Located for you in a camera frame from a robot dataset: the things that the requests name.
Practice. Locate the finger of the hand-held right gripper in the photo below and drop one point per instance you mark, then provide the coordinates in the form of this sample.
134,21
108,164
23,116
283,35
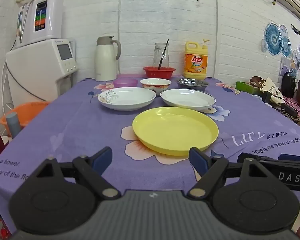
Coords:
292,157
257,158

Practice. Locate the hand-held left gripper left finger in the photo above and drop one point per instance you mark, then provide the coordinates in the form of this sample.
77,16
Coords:
103,158

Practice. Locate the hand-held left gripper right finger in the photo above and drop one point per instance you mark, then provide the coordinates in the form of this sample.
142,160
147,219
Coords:
198,160

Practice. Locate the yellow plastic plate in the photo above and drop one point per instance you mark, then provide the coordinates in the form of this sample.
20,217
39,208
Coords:
175,127

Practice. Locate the white plate with blue rim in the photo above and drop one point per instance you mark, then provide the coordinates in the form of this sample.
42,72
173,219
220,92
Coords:
187,98

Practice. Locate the white plate with floral print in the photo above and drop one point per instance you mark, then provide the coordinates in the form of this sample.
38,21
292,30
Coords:
127,97

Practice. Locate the stainless steel bowl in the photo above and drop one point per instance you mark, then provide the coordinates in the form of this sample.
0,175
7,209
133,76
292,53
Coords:
192,83

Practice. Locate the purple plastic bowl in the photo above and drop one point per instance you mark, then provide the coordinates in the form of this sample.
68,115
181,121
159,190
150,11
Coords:
125,82

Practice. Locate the white bowl with red pattern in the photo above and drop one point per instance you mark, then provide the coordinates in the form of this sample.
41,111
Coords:
155,87

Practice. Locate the purple floral tablecloth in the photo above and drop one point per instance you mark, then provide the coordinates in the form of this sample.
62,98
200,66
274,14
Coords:
77,130

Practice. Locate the black power adapter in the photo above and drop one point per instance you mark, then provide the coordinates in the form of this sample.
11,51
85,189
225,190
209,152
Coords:
290,109

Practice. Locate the beige paper bag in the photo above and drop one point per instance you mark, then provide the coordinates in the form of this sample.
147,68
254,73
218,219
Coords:
267,87

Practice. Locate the green box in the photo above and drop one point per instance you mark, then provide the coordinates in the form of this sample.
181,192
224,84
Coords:
242,86

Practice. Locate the orange plastic basin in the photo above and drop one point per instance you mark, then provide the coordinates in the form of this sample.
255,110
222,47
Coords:
27,110

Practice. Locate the grey cylinder bottle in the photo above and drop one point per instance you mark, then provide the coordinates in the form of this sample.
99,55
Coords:
13,125

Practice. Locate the white thermos jug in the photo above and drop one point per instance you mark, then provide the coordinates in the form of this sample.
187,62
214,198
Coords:
105,62

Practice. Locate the yellow detergent bottle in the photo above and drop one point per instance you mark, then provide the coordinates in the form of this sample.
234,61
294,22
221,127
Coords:
195,65

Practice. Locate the red plastic basket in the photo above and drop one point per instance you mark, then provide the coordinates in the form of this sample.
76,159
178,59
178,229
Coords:
152,73

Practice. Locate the black stirring stick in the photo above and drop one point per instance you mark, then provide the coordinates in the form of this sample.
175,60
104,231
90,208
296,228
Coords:
162,58

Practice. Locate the glass pitcher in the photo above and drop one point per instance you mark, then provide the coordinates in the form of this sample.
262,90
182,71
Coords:
165,55

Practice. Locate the white appliance with screen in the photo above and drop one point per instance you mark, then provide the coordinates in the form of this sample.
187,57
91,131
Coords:
35,70

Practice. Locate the white water purifier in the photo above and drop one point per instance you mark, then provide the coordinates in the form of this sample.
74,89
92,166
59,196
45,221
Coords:
50,17

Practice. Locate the small blue round wall decoration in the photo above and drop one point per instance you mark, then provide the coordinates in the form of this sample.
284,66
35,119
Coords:
286,46

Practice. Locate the large blue round wall decoration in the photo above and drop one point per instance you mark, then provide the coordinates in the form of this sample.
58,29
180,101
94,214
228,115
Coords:
273,38

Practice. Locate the white wall pipe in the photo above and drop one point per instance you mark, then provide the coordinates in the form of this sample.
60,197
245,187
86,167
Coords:
217,30

